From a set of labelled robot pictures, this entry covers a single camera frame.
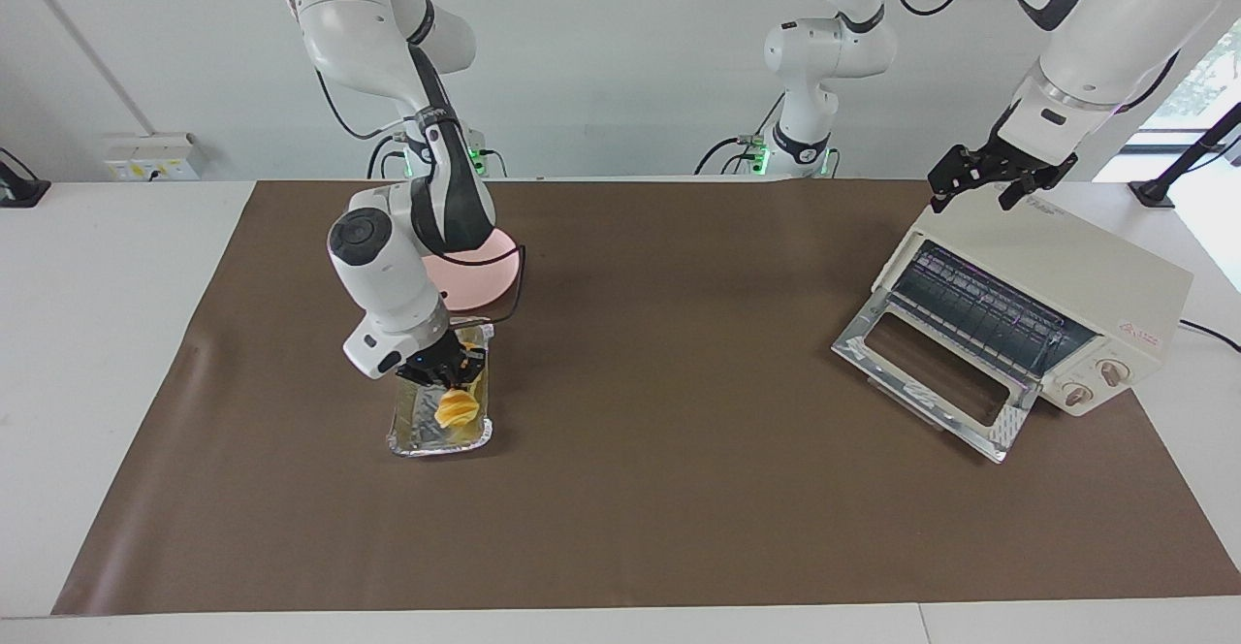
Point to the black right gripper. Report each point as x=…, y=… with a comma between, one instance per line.
x=436, y=358

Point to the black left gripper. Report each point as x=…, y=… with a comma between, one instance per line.
x=989, y=164

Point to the yellow twisted bread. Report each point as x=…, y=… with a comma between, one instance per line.
x=456, y=409

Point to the aluminium foil tray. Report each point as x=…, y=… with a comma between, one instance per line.
x=417, y=431

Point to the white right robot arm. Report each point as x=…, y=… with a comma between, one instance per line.
x=388, y=275

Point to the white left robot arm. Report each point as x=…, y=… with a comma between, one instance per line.
x=1096, y=43

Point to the cream toaster oven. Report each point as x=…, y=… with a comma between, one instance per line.
x=1086, y=266

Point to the beige oven knob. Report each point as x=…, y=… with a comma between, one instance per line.
x=1115, y=373
x=1078, y=395

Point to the pink round plate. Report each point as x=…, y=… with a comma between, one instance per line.
x=475, y=280

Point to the brown table mat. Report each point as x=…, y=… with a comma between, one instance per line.
x=659, y=450

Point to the black desk clamp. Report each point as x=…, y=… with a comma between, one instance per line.
x=19, y=188

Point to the white wall socket box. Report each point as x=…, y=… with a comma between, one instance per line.
x=150, y=157

